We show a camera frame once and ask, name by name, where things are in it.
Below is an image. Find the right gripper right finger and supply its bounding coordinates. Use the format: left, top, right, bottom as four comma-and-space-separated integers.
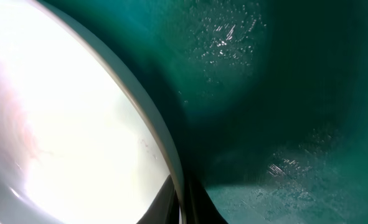
184, 177, 227, 224

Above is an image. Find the light blue plate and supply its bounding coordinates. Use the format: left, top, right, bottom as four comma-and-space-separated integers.
0, 1, 187, 223

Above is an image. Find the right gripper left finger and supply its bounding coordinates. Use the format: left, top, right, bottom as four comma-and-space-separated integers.
137, 175, 179, 224

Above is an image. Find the teal plastic serving tray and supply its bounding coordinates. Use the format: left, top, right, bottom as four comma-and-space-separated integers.
39, 1, 368, 223

